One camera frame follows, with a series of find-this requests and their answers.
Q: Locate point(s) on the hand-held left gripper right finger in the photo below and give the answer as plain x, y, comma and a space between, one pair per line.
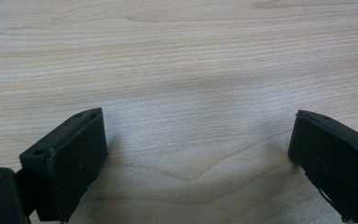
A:
335, 165

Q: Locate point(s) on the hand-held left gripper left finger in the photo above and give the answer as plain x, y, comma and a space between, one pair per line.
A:
71, 165

